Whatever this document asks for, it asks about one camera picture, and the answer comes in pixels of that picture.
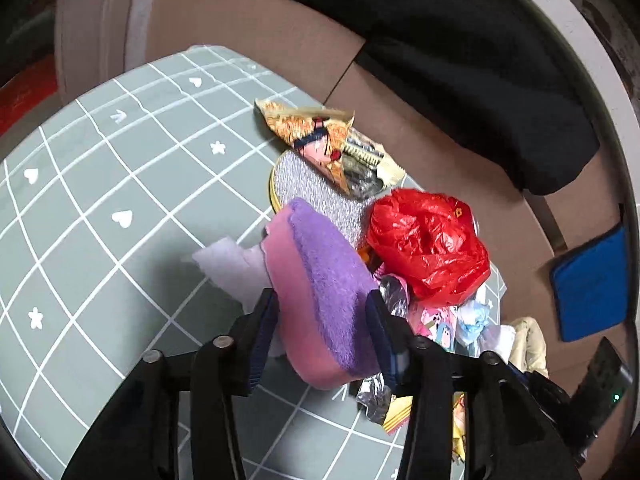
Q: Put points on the red plastic bag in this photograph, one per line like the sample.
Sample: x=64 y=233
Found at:
x=425 y=245

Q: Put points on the light blue plastic scrap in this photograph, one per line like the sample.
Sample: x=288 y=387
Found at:
x=472 y=317

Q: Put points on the grey round scouring pad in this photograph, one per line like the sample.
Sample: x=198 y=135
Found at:
x=310 y=180

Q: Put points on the purple and pink sponge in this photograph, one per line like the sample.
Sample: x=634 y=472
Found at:
x=325 y=270

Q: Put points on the black cloth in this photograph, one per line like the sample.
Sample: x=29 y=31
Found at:
x=475 y=60

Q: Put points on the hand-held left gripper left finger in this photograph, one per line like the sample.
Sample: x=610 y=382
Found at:
x=262 y=340

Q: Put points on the brown cardboard panel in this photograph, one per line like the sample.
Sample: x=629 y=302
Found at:
x=300 y=35

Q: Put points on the small orange item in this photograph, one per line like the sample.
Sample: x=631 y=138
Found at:
x=369 y=257

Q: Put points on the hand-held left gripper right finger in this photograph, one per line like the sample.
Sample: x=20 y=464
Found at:
x=382 y=345

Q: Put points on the pink cartoon print wrapper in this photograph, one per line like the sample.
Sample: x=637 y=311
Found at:
x=432 y=322

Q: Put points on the grey curved rim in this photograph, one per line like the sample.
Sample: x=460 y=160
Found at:
x=575 y=35

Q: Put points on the cartoon print snack wrapper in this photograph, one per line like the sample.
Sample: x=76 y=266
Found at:
x=310 y=130

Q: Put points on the blue cloth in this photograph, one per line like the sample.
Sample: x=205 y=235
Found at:
x=590 y=285

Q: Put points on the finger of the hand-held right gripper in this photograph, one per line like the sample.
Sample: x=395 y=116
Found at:
x=537 y=385

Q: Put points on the grey gridded mat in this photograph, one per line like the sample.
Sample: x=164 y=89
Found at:
x=100 y=160

